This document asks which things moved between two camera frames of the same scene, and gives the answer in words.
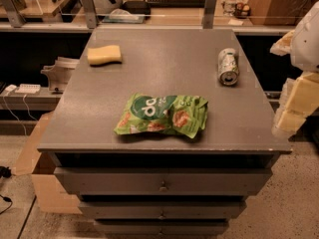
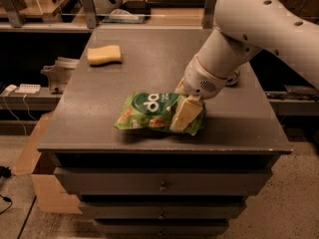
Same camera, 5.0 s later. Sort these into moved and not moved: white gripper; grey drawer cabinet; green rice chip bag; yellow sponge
Moved: white gripper
Not moved: yellow sponge; grey drawer cabinet; green rice chip bag
